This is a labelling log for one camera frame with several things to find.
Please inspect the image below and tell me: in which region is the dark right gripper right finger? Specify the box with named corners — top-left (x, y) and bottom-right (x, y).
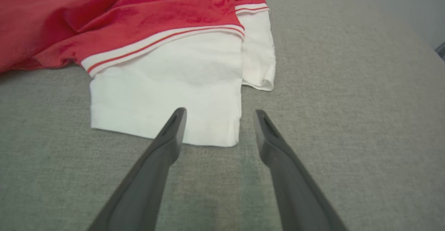
top-left (254, 109), bottom-right (349, 231)

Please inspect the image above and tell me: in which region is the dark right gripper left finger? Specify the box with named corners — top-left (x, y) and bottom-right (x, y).
top-left (87, 107), bottom-right (187, 231)

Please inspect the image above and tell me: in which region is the red and white jersey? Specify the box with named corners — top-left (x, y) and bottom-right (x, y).
top-left (0, 0), bottom-right (277, 147)

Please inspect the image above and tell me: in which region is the grey fabric sofa cushion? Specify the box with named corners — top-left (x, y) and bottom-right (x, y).
top-left (0, 0), bottom-right (445, 231)

